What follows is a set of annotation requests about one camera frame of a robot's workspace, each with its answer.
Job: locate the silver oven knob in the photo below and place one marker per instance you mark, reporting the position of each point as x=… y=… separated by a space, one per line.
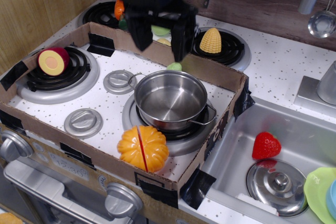
x=121 y=201
x=14 y=146

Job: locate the green toy fruit half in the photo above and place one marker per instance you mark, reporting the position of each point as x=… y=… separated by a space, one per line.
x=160 y=31

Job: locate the silver stovetop knob lower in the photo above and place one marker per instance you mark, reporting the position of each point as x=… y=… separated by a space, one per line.
x=83 y=123

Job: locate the stainless steel pot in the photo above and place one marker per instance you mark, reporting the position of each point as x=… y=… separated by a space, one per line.
x=172 y=100

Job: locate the silver oven door handle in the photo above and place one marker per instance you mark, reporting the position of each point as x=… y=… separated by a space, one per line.
x=51 y=191

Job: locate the green toy broccoli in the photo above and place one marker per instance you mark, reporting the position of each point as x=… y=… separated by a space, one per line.
x=174 y=66

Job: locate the red yellow toy fruit half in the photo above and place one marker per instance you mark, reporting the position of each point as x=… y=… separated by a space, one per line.
x=53 y=61

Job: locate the silver stovetop knob upper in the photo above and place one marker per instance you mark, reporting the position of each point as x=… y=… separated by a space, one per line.
x=119 y=82

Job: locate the stove burner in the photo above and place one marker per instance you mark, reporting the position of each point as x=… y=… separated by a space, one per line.
x=77 y=79
x=103 y=14
x=180 y=143
x=235 y=51

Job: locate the green plastic plate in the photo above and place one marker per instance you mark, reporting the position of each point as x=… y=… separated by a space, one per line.
x=315 y=191

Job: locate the front right stove burner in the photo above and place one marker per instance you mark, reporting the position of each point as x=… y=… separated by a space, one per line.
x=180 y=143

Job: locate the front left stove burner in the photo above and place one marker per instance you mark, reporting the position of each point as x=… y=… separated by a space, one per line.
x=77 y=79

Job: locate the back left stove burner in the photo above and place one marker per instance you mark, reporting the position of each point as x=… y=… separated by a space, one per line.
x=103 y=14

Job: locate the cardboard fence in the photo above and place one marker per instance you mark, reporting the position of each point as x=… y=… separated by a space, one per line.
x=112 y=49

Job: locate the silver stovetop knob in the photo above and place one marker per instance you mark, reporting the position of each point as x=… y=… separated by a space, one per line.
x=119 y=82
x=83 y=123

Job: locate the back right stove burner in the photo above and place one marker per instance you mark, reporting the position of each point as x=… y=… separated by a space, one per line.
x=235 y=51

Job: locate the silver oven knob right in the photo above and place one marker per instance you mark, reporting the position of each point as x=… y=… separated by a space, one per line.
x=121 y=201

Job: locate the steel pot lid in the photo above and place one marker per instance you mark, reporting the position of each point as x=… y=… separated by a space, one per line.
x=279 y=185

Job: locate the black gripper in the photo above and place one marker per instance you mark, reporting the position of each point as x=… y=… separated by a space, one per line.
x=177 y=15

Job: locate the red toy strawberry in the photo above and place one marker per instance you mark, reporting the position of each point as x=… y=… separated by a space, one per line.
x=266 y=146

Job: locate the hanging steel ladle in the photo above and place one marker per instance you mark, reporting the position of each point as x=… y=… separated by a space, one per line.
x=322 y=23

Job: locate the orange toy bottom corner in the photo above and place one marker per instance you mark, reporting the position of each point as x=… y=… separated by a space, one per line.
x=9 y=218

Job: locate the silver sink basin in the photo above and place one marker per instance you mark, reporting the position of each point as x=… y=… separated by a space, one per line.
x=307 y=143

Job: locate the yellow toy corn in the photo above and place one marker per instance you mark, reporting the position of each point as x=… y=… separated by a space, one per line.
x=211 y=42

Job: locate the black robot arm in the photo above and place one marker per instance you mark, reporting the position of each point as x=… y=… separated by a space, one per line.
x=176 y=15

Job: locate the silver oven knob left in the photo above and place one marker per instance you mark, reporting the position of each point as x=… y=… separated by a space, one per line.
x=14 y=146

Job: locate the blue plastic bowl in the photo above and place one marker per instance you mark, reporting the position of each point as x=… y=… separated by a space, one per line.
x=330 y=200

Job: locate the orange toy pumpkin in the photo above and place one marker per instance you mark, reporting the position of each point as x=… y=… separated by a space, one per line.
x=144 y=147

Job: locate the silver faucet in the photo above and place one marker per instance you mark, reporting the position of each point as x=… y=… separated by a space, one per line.
x=313 y=94

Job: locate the orange toy carrot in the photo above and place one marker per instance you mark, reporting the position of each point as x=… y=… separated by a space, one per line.
x=119 y=10

